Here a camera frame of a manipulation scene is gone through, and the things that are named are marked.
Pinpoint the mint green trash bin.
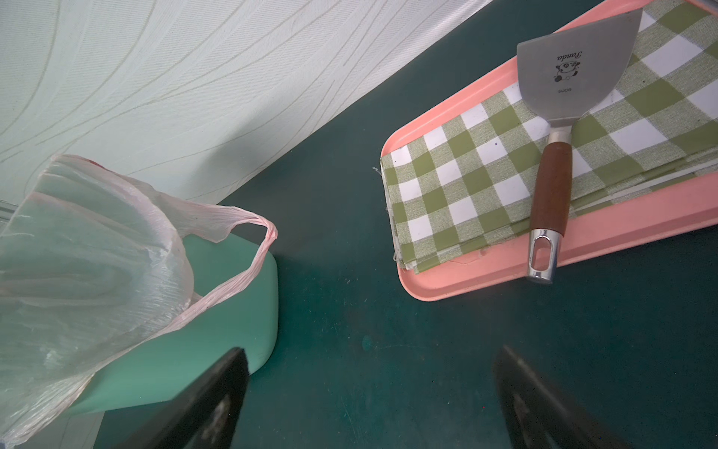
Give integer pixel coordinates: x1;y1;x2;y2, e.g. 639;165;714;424
68;254;279;415

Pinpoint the pink white plastic bin bag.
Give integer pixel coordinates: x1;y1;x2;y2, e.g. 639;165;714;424
1;155;278;448

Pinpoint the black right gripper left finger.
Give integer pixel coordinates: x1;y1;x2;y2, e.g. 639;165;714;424
116;347;250;449

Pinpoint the steel spatula wooden handle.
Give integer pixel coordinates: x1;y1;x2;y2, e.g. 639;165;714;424
517;9;642;284

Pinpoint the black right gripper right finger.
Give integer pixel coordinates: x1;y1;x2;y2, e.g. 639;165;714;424
493;345;632;448

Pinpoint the green white checkered cloth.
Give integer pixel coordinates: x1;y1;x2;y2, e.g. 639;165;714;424
381;1;717;273

